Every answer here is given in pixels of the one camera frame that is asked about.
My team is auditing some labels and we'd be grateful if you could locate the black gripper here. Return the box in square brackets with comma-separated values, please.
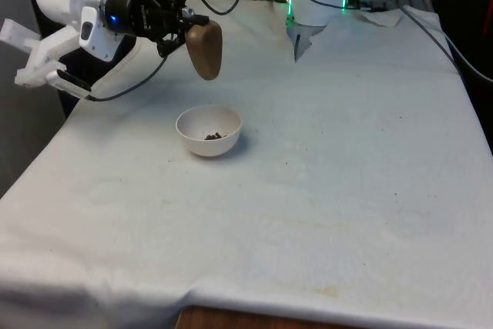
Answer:
[100, 0, 210, 57]

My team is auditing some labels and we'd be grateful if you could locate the white bowl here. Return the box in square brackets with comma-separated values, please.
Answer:
[175, 104, 243, 158]

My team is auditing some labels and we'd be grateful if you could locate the grey cable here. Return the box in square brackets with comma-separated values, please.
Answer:
[400, 4, 465, 76]

